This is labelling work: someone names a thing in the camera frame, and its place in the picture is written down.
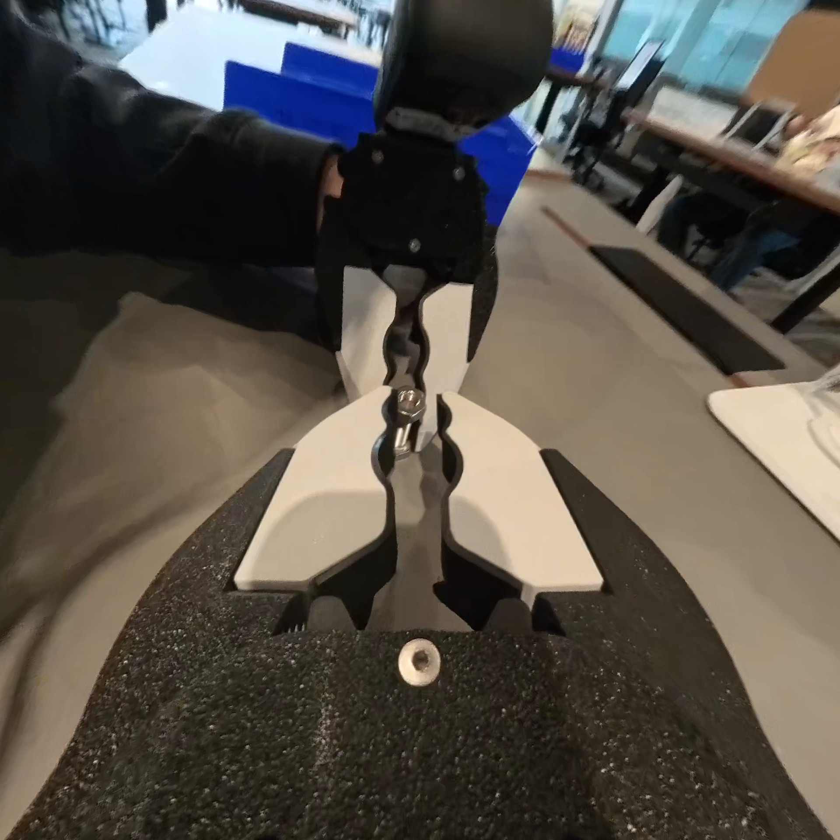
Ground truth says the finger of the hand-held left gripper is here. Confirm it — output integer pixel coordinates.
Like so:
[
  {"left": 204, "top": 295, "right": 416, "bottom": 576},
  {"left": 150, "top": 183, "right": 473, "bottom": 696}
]
[
  {"left": 410, "top": 281, "right": 476, "bottom": 455},
  {"left": 335, "top": 264, "right": 411, "bottom": 403}
]

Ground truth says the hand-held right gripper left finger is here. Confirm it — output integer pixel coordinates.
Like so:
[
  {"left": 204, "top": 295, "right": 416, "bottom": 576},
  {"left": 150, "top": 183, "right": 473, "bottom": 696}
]
[{"left": 233, "top": 386, "right": 400, "bottom": 627}]

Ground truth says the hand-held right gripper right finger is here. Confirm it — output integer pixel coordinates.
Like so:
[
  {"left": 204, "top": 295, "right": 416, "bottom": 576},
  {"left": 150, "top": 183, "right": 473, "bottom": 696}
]
[{"left": 435, "top": 390, "right": 605, "bottom": 631}]

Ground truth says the person's left forearm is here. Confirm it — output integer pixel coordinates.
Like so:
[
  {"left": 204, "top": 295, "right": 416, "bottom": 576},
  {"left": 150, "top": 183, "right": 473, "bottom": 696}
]
[{"left": 0, "top": 10, "right": 345, "bottom": 263}]

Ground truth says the blue plastic bin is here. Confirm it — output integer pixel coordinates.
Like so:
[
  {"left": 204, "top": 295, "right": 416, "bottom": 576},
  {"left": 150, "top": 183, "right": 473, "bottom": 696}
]
[{"left": 223, "top": 41, "right": 544, "bottom": 225}]

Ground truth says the brown wooden strip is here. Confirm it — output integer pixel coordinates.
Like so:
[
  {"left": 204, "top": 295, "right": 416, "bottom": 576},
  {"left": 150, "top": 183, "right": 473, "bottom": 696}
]
[{"left": 541, "top": 205, "right": 598, "bottom": 252}]

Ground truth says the black office chair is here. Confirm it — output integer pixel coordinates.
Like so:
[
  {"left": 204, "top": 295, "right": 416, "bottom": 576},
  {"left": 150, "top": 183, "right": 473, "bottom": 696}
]
[{"left": 561, "top": 59, "right": 664, "bottom": 194}]

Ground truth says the black mat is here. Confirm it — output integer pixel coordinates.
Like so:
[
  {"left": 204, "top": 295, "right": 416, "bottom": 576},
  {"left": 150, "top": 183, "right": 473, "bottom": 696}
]
[{"left": 591, "top": 246, "right": 786, "bottom": 376}]

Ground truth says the white document stand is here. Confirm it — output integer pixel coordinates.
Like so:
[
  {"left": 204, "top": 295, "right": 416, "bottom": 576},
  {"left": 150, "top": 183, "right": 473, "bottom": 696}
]
[{"left": 707, "top": 367, "right": 840, "bottom": 542}]

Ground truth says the computer monitor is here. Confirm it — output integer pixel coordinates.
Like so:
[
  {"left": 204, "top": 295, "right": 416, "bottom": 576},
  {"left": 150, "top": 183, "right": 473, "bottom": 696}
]
[{"left": 613, "top": 39, "right": 667, "bottom": 93}]

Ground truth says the wooden desk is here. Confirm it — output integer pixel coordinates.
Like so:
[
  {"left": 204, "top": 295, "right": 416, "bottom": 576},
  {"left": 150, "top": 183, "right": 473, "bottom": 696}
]
[{"left": 620, "top": 108, "right": 840, "bottom": 336}]

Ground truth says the brown cardboard box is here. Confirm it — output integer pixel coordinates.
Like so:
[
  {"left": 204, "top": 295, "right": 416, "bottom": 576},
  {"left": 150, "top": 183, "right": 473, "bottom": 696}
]
[{"left": 745, "top": 10, "right": 840, "bottom": 116}]

